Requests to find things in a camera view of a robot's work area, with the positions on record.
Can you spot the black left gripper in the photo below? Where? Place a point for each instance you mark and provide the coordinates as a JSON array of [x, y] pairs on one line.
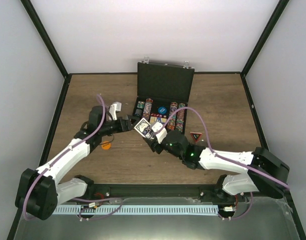
[[128, 124]]

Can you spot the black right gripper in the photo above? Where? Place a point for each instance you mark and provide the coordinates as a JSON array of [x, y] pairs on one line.
[[154, 145]]

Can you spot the blue white card deck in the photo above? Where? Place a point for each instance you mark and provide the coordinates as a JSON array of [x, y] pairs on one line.
[[143, 127]]

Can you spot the blue yellow card deck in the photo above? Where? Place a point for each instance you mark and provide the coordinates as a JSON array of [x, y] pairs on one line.
[[154, 119]]

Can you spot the blue small blind button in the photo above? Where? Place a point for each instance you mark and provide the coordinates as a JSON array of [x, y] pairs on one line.
[[162, 110]]

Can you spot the orange round button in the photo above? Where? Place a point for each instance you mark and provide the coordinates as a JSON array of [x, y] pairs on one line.
[[106, 145]]

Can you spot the black poker chip case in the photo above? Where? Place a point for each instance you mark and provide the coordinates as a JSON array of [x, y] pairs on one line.
[[163, 83]]

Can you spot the red black triangular token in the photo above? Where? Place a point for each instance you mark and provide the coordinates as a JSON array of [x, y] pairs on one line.
[[196, 136]]

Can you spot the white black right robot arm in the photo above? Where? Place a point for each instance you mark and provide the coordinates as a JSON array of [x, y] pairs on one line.
[[249, 171]]

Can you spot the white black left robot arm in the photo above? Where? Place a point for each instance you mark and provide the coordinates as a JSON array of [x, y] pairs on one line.
[[40, 191]]

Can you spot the black round cup in case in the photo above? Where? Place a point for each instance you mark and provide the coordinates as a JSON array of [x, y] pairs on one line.
[[138, 113]]

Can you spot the short poker chip stack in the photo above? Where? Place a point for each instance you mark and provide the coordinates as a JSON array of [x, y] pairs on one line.
[[140, 105]]

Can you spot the red dice row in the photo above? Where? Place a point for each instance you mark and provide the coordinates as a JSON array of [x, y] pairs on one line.
[[158, 115]]

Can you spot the tall poker chip row left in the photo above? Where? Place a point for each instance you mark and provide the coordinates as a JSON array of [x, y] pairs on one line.
[[147, 109]]

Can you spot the poker chip row right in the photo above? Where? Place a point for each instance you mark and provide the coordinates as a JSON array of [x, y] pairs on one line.
[[180, 117]]

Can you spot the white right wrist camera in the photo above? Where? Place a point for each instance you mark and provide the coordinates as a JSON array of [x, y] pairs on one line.
[[159, 131]]

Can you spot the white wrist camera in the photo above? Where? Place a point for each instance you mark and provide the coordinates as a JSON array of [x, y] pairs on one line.
[[159, 131], [114, 108]]

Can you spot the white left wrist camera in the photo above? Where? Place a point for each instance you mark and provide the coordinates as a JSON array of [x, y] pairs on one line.
[[114, 108]]

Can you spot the black front mounting rail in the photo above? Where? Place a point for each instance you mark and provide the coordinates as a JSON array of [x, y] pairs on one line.
[[202, 192]]

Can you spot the light blue slotted cable duct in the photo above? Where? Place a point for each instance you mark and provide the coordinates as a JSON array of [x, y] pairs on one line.
[[195, 210]]

